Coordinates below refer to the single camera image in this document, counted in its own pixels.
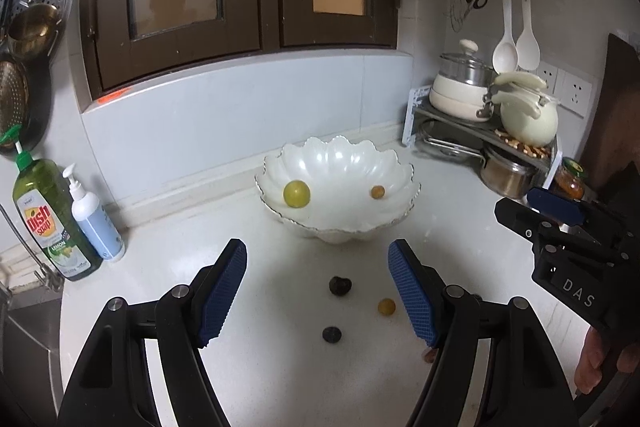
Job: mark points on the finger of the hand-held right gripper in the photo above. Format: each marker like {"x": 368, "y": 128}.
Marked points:
{"x": 555, "y": 205}
{"x": 515, "y": 218}

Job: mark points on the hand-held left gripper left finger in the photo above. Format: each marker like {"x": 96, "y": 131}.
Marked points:
{"x": 222, "y": 302}

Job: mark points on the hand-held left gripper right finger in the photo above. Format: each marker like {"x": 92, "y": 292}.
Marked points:
{"x": 412, "y": 297}

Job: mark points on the black plum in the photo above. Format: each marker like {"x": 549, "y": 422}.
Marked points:
{"x": 340, "y": 285}

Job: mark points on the small dark grape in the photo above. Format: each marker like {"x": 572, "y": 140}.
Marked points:
{"x": 331, "y": 334}

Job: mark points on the white scalloped bowl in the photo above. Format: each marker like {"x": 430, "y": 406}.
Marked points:
{"x": 340, "y": 167}

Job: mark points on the person's right hand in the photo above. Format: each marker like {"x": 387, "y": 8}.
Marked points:
{"x": 592, "y": 357}

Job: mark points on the orange sauce jar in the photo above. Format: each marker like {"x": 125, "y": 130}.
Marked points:
{"x": 570, "y": 187}

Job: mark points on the small yellow fruit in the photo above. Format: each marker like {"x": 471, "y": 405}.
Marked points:
{"x": 386, "y": 307}

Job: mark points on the stainless steel pot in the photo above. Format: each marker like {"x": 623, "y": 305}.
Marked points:
{"x": 505, "y": 177}

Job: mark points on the wooden bead trivet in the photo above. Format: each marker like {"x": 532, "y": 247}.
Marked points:
{"x": 525, "y": 148}

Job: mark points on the cream ceramic kettle pot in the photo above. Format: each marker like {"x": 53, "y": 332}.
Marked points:
{"x": 530, "y": 122}

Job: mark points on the grey metal shelf rack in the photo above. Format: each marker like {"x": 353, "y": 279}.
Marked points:
{"x": 480, "y": 129}

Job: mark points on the small orange kumquat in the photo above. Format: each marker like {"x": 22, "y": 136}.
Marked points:
{"x": 376, "y": 192}

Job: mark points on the dark wooden board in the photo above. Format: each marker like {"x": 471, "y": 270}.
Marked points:
{"x": 620, "y": 107}

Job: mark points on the green grape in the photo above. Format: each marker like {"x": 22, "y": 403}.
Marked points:
{"x": 296, "y": 194}

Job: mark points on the cream cooking pot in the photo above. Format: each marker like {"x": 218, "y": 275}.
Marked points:
{"x": 455, "y": 99}

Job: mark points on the white pump bottle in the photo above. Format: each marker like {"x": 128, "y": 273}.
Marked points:
{"x": 97, "y": 227}

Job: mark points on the white rice paddle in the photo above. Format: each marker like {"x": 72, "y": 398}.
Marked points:
{"x": 528, "y": 52}

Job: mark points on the steel steamer with glass lid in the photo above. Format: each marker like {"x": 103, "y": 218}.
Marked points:
{"x": 465, "y": 69}

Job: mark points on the white ladle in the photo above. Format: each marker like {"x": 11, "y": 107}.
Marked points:
{"x": 504, "y": 57}

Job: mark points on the metal faucet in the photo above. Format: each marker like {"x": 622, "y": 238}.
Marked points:
{"x": 50, "y": 279}

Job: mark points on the green dish soap bottle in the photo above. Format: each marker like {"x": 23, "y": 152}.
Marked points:
{"x": 50, "y": 217}

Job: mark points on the steel sink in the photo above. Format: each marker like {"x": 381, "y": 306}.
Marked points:
{"x": 25, "y": 332}

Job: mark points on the orange sticker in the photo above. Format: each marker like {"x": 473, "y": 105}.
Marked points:
{"x": 111, "y": 96}

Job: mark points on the gold mesh colander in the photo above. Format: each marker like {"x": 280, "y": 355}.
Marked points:
{"x": 12, "y": 97}

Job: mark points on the brass ladle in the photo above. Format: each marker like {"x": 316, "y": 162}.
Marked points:
{"x": 32, "y": 27}

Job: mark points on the large white wall socket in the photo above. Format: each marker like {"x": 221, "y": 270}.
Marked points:
{"x": 575, "y": 92}

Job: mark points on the small white wall socket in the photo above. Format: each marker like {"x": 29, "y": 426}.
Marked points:
{"x": 549, "y": 74}

